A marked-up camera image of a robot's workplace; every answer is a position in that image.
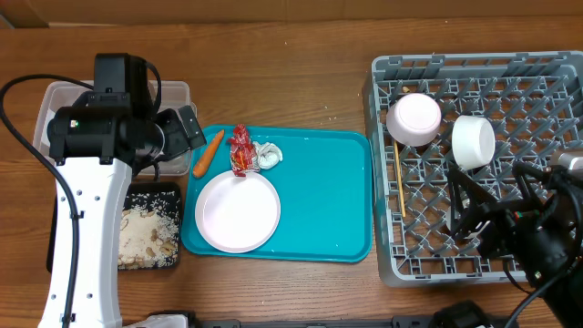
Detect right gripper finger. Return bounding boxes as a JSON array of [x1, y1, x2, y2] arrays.
[[446, 167, 497, 240], [510, 161, 552, 211]]

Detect orange carrot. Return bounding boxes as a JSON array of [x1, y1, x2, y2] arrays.
[[192, 130, 225, 179]]

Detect red snack wrapper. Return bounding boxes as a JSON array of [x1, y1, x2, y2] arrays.
[[227, 124, 260, 177]]

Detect pale green bowl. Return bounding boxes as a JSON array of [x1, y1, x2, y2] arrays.
[[452, 116, 496, 170]]

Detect wooden chopstick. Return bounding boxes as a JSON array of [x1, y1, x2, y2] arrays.
[[393, 138, 406, 218]]

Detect large white plate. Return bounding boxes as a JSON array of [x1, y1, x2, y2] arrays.
[[194, 171, 281, 253]]

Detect pink white bowl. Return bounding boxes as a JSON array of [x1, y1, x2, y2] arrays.
[[386, 93, 442, 147]]

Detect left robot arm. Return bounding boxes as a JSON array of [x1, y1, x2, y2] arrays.
[[39, 54, 206, 327]]

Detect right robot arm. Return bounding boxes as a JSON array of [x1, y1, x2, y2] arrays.
[[447, 162, 582, 327]]

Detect grey dishwasher rack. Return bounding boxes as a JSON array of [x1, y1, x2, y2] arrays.
[[363, 51, 582, 287]]

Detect black food waste tray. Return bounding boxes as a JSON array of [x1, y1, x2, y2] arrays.
[[46, 181, 183, 275]]

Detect clear plastic bin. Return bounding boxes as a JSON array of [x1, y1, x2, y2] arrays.
[[33, 80, 197, 177]]

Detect rice and peanut scraps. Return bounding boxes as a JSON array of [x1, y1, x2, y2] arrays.
[[117, 190, 181, 270]]

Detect teal plastic tray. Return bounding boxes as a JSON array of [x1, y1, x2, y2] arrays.
[[180, 124, 373, 264]]

